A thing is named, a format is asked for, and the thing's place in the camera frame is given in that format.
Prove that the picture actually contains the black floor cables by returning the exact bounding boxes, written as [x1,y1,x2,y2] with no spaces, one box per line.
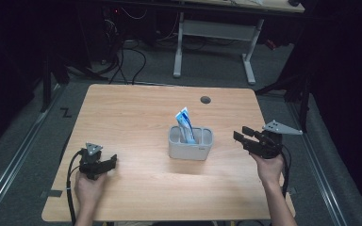
[105,8,149,86]

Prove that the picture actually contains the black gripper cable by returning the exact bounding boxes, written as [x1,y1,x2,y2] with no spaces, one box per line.
[281,145,293,200]
[65,149,86,226]

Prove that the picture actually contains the grey plastic holder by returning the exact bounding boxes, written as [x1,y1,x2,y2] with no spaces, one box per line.
[168,124,215,162]

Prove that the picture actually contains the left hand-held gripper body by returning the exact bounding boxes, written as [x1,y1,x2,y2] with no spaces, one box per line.
[78,142,108,181]

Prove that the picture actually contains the metal floor rail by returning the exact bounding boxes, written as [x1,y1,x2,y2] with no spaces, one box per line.
[0,84,64,220]
[287,102,350,226]

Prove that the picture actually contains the white and blue toothpaste tube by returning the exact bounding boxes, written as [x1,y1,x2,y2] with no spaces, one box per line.
[174,106,198,145]

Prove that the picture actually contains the person's left hand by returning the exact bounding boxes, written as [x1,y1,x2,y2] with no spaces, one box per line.
[74,170,108,205]

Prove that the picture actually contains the black metal stand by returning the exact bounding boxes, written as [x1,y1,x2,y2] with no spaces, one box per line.
[254,62,314,134]
[39,51,72,113]

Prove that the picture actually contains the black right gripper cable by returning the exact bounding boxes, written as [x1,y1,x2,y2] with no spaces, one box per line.
[281,145,293,200]

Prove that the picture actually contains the person's right hand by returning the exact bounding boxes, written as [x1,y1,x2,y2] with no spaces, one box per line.
[250,153,286,186]

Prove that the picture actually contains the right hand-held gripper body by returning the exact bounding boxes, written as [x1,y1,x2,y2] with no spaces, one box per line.
[250,120,304,160]

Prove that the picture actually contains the white desk frame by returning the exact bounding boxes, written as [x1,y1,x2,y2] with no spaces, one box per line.
[173,0,306,86]

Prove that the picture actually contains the dark tape strip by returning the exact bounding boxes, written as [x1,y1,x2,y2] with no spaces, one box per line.
[41,189,64,199]

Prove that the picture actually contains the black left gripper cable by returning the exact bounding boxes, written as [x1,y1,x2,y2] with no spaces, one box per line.
[65,149,86,226]

